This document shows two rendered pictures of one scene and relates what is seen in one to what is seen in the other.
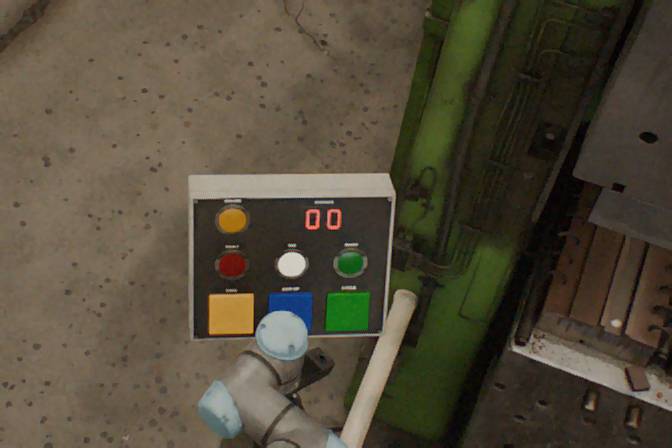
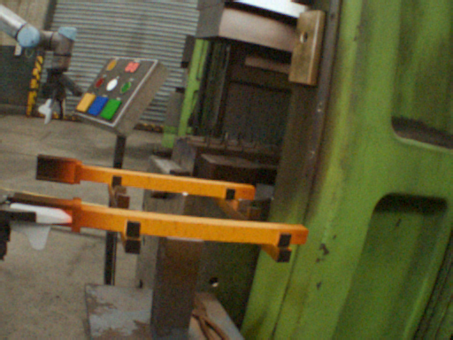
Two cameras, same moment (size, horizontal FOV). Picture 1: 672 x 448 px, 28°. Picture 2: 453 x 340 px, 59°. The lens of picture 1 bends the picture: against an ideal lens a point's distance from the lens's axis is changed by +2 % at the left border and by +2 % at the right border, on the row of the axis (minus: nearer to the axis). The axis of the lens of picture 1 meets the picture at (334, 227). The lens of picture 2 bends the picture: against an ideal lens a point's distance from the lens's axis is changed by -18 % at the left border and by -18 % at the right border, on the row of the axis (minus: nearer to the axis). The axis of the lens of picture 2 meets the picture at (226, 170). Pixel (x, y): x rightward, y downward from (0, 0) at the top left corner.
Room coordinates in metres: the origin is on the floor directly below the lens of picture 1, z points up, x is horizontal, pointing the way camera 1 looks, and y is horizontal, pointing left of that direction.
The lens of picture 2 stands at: (0.59, -1.58, 1.15)
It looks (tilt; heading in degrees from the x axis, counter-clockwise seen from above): 10 degrees down; 56
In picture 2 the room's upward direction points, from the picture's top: 10 degrees clockwise
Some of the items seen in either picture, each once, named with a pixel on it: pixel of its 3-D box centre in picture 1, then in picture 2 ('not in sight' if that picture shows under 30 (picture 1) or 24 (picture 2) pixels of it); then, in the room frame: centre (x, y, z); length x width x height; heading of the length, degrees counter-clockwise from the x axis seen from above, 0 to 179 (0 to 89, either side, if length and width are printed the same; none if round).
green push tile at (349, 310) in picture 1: (347, 310); (111, 110); (1.11, -0.05, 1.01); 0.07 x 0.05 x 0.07; 104
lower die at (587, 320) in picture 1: (621, 243); (256, 159); (1.39, -0.53, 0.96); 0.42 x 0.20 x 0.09; 169
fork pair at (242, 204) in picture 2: not in sight; (186, 204); (0.95, -0.95, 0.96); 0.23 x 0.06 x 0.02; 166
